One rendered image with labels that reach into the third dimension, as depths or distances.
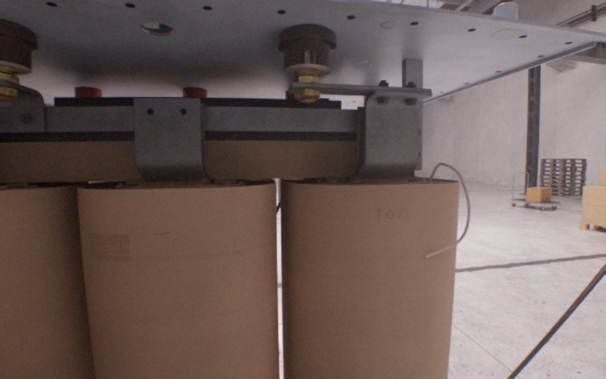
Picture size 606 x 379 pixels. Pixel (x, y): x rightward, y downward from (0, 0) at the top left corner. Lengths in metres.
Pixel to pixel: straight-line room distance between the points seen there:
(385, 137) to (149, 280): 0.53
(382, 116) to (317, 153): 0.17
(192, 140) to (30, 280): 0.41
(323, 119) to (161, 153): 0.33
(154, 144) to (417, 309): 0.62
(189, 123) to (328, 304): 0.45
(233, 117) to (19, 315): 0.56
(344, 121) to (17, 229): 0.67
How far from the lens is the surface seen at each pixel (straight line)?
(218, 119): 0.66
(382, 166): 0.66
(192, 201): 0.57
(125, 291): 0.65
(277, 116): 0.66
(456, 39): 0.70
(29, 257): 0.76
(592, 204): 6.66
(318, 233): 0.63
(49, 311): 0.81
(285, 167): 0.70
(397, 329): 0.72
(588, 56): 14.37
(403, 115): 0.68
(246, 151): 0.69
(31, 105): 0.78
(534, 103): 13.42
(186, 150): 0.61
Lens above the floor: 1.12
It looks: 5 degrees down
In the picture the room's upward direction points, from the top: straight up
